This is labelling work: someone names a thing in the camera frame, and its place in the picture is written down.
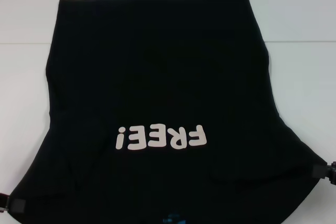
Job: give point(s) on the black shirt with FREE print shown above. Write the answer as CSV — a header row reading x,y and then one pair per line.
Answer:
x,y
157,64

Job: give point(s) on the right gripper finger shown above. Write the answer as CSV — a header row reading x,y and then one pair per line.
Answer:
x,y
321,172

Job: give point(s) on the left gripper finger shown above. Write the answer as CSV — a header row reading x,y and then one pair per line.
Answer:
x,y
18,205

